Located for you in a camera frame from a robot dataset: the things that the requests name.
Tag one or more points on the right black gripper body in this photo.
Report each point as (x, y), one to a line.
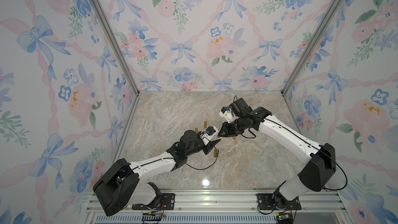
(231, 128)

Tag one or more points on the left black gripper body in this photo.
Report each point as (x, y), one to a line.
(206, 149)

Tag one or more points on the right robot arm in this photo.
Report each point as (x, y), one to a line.
(319, 160)

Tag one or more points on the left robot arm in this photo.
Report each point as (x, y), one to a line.
(127, 183)

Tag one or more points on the square gold lipstick box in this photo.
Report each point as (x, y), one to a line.
(216, 152)

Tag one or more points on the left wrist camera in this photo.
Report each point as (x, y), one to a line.
(209, 134)

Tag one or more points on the aluminium front rail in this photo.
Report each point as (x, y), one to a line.
(227, 206)

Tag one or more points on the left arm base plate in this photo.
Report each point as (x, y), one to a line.
(166, 202)

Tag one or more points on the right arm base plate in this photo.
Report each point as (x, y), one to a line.
(271, 202)

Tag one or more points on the left aluminium corner post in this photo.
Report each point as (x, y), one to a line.
(98, 9)

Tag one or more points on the aluminium corner post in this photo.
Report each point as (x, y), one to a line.
(330, 12)
(98, 9)

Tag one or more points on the right aluminium corner post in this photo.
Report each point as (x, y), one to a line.
(330, 12)

